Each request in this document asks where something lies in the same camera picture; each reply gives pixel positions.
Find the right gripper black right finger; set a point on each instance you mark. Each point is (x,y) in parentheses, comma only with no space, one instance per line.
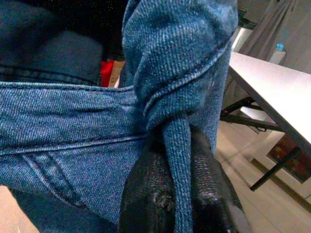
(209,194)

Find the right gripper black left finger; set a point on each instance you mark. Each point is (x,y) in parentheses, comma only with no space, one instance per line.
(145,194)

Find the blue denim shorts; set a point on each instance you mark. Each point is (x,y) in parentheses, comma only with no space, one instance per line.
(73,121)

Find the brown cardboard box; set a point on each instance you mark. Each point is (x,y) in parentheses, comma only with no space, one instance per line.
(117,75)

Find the red shirt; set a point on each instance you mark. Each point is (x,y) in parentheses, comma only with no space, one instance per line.
(107,72)

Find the white folding table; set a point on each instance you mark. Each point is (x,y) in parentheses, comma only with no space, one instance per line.
(267,80)

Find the white bottle blue cap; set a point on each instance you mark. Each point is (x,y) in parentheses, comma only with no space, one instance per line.
(279,54)

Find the grey brown curtain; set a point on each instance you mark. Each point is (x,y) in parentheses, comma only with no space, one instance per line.
(279,24)

